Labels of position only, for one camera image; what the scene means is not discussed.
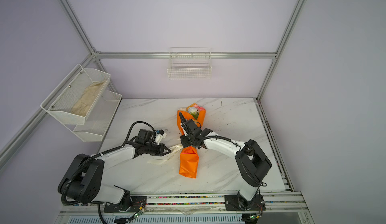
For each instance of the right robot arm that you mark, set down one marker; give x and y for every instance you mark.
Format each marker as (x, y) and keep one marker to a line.
(251, 160)

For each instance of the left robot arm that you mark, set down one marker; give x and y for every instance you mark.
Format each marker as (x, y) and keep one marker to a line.
(83, 181)

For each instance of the upper white mesh shelf basket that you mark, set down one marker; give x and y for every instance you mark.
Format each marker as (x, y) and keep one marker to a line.
(60, 102)

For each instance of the white fake rose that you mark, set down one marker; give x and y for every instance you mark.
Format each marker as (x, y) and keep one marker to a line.
(194, 112)

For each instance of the beige cloth in basket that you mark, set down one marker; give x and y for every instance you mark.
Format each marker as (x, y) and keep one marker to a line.
(83, 105)

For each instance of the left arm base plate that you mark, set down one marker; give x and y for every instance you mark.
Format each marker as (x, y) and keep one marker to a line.
(129, 204)

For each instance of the pink fake rose spray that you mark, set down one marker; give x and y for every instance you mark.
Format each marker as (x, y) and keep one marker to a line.
(199, 108)

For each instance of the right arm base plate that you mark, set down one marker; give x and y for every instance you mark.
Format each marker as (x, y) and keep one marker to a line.
(238, 203)

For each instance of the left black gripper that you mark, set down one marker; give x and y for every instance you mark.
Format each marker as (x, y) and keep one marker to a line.
(161, 147)

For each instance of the orange wrapping paper sheet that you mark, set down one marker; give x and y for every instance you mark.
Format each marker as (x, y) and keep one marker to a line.
(189, 158)

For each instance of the white wire wall basket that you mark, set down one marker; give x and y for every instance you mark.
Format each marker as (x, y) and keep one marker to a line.
(189, 63)

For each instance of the lower white mesh shelf basket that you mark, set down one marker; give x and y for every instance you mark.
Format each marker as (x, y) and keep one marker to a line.
(99, 119)

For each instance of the aluminium rail front frame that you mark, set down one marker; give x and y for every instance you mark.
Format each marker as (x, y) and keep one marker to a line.
(216, 208)

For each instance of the white string ribbon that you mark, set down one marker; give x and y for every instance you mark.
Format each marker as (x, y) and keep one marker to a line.
(162, 160)

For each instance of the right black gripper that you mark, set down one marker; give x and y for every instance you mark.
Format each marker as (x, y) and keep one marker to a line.
(182, 138)

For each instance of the white mesh shelf basket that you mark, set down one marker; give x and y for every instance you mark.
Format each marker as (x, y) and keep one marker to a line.
(60, 102)
(99, 119)

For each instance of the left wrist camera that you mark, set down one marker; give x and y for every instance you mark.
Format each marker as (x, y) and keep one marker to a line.
(160, 135)

